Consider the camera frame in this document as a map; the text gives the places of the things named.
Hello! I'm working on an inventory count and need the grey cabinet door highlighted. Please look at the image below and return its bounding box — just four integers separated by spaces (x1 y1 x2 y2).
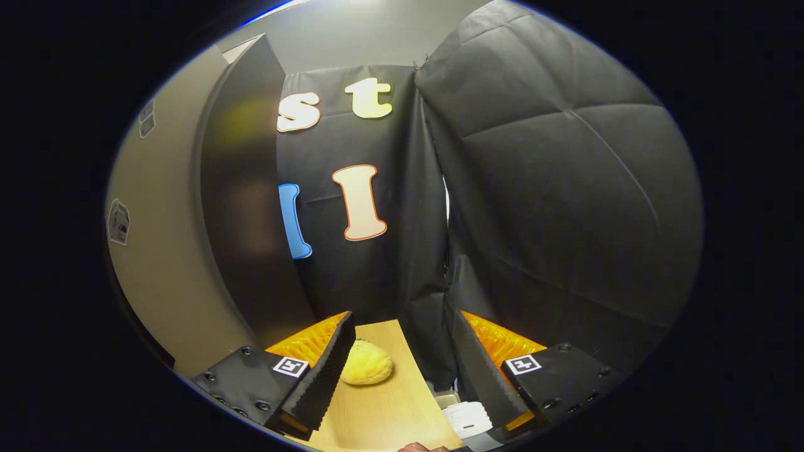
104 44 258 379

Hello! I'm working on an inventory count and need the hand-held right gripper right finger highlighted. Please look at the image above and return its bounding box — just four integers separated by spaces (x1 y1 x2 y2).
449 306 629 440

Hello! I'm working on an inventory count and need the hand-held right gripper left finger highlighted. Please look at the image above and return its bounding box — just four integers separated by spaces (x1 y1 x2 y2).
192 311 357 440

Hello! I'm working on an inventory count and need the white ribbed container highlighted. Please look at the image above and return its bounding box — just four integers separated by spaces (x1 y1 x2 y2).
442 402 494 440

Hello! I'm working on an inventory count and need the yellow round bun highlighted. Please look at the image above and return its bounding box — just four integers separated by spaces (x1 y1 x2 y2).
341 339 395 386

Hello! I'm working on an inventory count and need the black backdrop cloth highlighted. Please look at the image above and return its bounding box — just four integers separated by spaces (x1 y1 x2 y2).
275 0 705 391

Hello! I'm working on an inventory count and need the grey double-door shoe cabinet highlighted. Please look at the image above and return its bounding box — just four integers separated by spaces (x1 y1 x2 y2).
192 33 318 349

